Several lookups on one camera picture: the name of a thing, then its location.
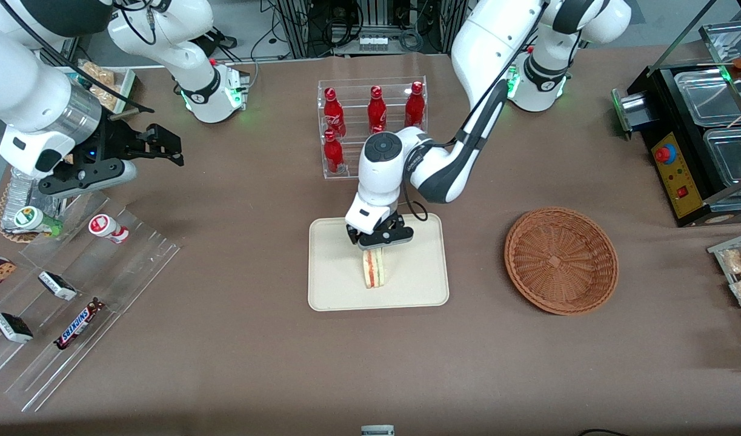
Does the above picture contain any triangle sandwich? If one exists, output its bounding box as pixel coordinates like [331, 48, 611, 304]
[362, 247, 387, 289]

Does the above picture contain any grey metal side drawer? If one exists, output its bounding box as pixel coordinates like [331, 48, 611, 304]
[611, 88, 651, 139]

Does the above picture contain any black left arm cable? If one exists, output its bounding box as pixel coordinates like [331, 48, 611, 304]
[400, 0, 550, 222]

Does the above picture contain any black food warmer yellow panel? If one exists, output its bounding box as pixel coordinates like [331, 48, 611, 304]
[613, 0, 741, 228]

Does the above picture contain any green capped drink bottle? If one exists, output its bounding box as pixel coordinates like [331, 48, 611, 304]
[14, 206, 63, 237]

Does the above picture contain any red white yogurt bottle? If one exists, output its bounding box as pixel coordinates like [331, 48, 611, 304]
[88, 214, 130, 244]

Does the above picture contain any clear plastic water bottle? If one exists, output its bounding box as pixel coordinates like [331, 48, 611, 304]
[7, 167, 62, 219]

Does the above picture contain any cream plastic serving tray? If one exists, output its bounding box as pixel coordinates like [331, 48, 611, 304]
[308, 213, 450, 312]

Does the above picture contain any grey wire snack rack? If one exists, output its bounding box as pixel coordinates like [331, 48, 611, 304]
[708, 230, 741, 337]

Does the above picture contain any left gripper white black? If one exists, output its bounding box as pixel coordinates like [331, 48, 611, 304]
[345, 203, 414, 251]

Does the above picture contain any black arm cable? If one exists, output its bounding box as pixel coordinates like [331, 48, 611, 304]
[400, 0, 550, 222]
[0, 0, 155, 114]

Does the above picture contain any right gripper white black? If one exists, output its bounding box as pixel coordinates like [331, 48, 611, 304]
[0, 118, 185, 197]

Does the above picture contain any black white snack bar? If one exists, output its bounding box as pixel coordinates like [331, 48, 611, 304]
[0, 312, 34, 344]
[38, 271, 78, 301]

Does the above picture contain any brown bread loaf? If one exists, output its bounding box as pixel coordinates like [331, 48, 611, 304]
[81, 61, 118, 111]

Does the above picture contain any brown woven wicker basket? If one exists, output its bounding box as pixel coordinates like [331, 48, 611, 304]
[504, 207, 619, 315]

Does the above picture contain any snickers chocolate bar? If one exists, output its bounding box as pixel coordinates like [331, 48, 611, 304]
[54, 300, 106, 350]

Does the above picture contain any white bread crate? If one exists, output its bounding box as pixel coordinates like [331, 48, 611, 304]
[58, 59, 138, 117]

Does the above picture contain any small woven coaster basket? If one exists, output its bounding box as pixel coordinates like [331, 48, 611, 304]
[0, 182, 44, 243]

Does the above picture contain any clear acrylic stepped display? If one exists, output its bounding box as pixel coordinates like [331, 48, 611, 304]
[0, 194, 182, 412]

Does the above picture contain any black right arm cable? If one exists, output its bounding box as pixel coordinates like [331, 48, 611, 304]
[0, 0, 155, 114]

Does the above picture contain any clear acrylic bottle rack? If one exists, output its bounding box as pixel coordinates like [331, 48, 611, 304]
[317, 76, 428, 179]

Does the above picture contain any steel shelf tray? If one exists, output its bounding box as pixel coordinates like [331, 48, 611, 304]
[700, 21, 741, 64]

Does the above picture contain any steel food pan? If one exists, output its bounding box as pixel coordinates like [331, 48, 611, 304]
[675, 68, 741, 127]
[705, 128, 741, 190]

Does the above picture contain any aluminium frame equipment rack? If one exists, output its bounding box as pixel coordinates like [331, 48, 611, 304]
[279, 0, 468, 58]

